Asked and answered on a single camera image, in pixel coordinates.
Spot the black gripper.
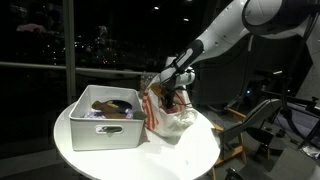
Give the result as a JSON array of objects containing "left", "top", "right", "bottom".
[{"left": 161, "top": 79, "right": 180, "bottom": 110}]

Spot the green soft item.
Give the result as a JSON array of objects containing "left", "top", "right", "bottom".
[{"left": 131, "top": 110, "right": 148, "bottom": 121}]

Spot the black bowl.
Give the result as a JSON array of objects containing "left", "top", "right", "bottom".
[{"left": 105, "top": 98, "right": 135, "bottom": 113}]

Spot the brown plush moose toy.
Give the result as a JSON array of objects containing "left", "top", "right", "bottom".
[{"left": 91, "top": 100, "right": 130, "bottom": 120}]

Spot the purple crinkly cloth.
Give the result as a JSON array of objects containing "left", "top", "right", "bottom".
[{"left": 82, "top": 111, "right": 108, "bottom": 120}]

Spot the white plastic bag orange print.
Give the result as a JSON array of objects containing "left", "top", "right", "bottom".
[{"left": 141, "top": 74, "right": 200, "bottom": 138}]

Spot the clear bag of snacks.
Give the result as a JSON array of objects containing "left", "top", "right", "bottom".
[{"left": 139, "top": 71, "right": 158, "bottom": 92}]

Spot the white plastic basket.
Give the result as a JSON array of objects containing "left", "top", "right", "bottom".
[{"left": 68, "top": 84, "right": 147, "bottom": 152}]

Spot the wooden folding chair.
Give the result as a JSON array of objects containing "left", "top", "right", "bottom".
[{"left": 209, "top": 98, "right": 285, "bottom": 180}]

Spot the grey window post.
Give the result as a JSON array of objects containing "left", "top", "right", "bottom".
[{"left": 62, "top": 0, "right": 78, "bottom": 105}]

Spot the metal window rail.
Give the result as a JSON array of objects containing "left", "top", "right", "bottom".
[{"left": 0, "top": 60, "right": 161, "bottom": 77}]

